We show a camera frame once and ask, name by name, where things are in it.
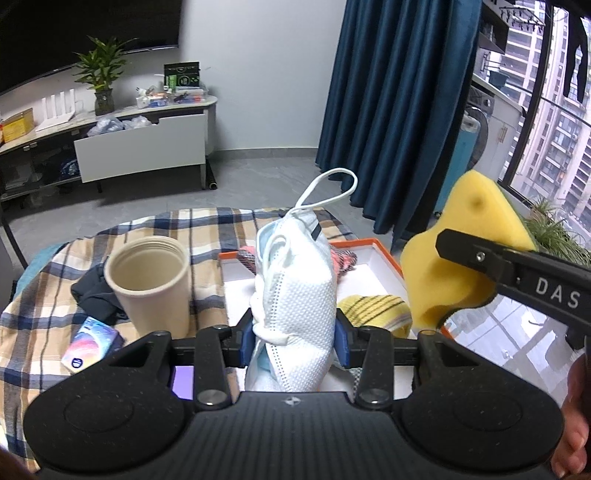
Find yellow box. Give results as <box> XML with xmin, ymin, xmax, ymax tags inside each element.
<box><xmin>0</xmin><ymin>108</ymin><xmax>36</xmax><ymax>143</ymax></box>

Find white box with orange rim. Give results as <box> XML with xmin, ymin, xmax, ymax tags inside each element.
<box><xmin>218</xmin><ymin>237</ymin><xmax>459</xmax><ymax>403</ymax></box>

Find white television cabinet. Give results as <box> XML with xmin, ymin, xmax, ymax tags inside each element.
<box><xmin>0</xmin><ymin>92</ymin><xmax>218</xmax><ymax>202</ymax></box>

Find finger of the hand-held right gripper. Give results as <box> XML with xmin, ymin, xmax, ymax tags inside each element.
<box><xmin>435</xmin><ymin>229</ymin><xmax>525</xmax><ymax>289</ymax></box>

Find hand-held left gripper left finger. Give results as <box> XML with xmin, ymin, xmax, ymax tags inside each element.
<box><xmin>108</xmin><ymin>318</ymin><xmax>256</xmax><ymax>412</ymax></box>

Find dark cloth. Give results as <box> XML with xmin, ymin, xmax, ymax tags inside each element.
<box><xmin>70</xmin><ymin>264</ymin><xmax>136</xmax><ymax>325</ymax></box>

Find colourful tissue packet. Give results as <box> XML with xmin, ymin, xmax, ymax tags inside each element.
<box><xmin>60</xmin><ymin>316</ymin><xmax>124</xmax><ymax>373</ymax></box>

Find washing machine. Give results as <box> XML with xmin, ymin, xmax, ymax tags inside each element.
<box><xmin>455</xmin><ymin>76</ymin><xmax>525</xmax><ymax>186</ymax></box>

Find yellow striped cloth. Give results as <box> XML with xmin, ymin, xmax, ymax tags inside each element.
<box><xmin>336</xmin><ymin>294</ymin><xmax>413</xmax><ymax>343</ymax></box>

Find crumpled plastic bags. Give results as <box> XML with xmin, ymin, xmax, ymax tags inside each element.
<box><xmin>87</xmin><ymin>115</ymin><xmax>153</xmax><ymax>137</ymax></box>

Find black and green box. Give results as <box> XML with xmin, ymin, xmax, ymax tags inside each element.
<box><xmin>164</xmin><ymin>61</ymin><xmax>202</xmax><ymax>91</ymax></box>

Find yellow sponge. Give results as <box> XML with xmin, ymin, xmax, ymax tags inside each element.
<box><xmin>400</xmin><ymin>169</ymin><xmax>539</xmax><ymax>331</ymax></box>

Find person's right hand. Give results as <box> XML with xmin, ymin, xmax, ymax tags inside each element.
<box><xmin>551</xmin><ymin>355</ymin><xmax>591</xmax><ymax>479</ymax></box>

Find dark blue curtain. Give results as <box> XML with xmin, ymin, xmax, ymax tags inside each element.
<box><xmin>315</xmin><ymin>0</ymin><xmax>484</xmax><ymax>241</ymax></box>

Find hanging dark clothes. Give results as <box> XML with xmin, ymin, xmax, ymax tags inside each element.
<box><xmin>562</xmin><ymin>0</ymin><xmax>591</xmax><ymax>103</ymax></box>

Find balcony grass plant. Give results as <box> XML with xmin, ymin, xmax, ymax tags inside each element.
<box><xmin>524</xmin><ymin>196</ymin><xmax>591</xmax><ymax>269</ymax></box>

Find pile of small items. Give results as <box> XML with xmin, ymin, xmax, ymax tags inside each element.
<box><xmin>135</xmin><ymin>84</ymin><xmax>208</xmax><ymax>110</ymax></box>

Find pink knit cloth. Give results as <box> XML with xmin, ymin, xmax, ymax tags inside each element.
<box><xmin>237</xmin><ymin>246</ymin><xmax>359</xmax><ymax>280</ymax></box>

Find plaid blanket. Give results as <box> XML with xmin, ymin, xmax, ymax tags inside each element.
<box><xmin>0</xmin><ymin>206</ymin><xmax>361</xmax><ymax>472</ymax></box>

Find small potted green plant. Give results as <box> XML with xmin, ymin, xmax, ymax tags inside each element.
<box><xmin>74</xmin><ymin>37</ymin><xmax>139</xmax><ymax>116</ymax></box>

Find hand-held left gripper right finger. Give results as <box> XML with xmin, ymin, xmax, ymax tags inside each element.
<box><xmin>335</xmin><ymin>318</ymin><xmax>468</xmax><ymax>412</ymax></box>

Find white face mask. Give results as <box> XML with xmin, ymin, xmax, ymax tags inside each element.
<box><xmin>245</xmin><ymin>167</ymin><xmax>359</xmax><ymax>394</ymax></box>

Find beige cup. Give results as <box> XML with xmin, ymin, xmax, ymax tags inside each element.
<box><xmin>104</xmin><ymin>235</ymin><xmax>191</xmax><ymax>337</ymax></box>

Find black television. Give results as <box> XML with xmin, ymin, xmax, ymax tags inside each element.
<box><xmin>0</xmin><ymin>0</ymin><xmax>181</xmax><ymax>95</ymax></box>

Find white router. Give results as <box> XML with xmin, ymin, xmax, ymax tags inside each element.
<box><xmin>36</xmin><ymin>89</ymin><xmax>77</xmax><ymax>131</ymax></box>

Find purple box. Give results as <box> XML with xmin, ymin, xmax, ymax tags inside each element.
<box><xmin>171</xmin><ymin>364</ymin><xmax>200</xmax><ymax>400</ymax></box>

